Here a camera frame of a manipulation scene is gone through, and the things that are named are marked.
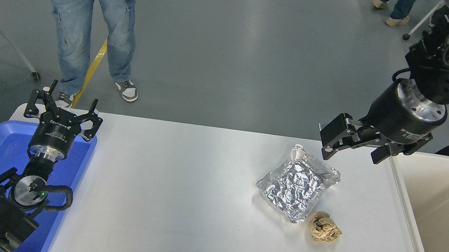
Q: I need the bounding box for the silver foil plate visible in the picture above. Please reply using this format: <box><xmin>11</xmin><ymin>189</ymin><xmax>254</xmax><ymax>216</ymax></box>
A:
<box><xmin>252</xmin><ymin>139</ymin><xmax>345</xmax><ymax>229</ymax></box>

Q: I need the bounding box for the crumpled tan paper ball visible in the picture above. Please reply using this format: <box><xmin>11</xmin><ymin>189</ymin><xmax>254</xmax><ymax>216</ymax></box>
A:
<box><xmin>306</xmin><ymin>210</ymin><xmax>345</xmax><ymax>245</ymax></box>

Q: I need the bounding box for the white-framed wheeled chair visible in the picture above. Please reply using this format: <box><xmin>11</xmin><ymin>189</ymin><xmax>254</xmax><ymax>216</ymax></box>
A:
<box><xmin>402</xmin><ymin>0</ymin><xmax>447</xmax><ymax>45</ymax></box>

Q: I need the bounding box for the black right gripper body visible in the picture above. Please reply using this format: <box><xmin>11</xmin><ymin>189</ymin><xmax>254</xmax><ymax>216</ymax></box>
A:
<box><xmin>355</xmin><ymin>77</ymin><xmax>446</xmax><ymax>159</ymax></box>

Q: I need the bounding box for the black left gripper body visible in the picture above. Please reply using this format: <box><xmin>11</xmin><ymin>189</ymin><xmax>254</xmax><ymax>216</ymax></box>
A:
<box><xmin>28</xmin><ymin>104</ymin><xmax>87</xmax><ymax>157</ymax></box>

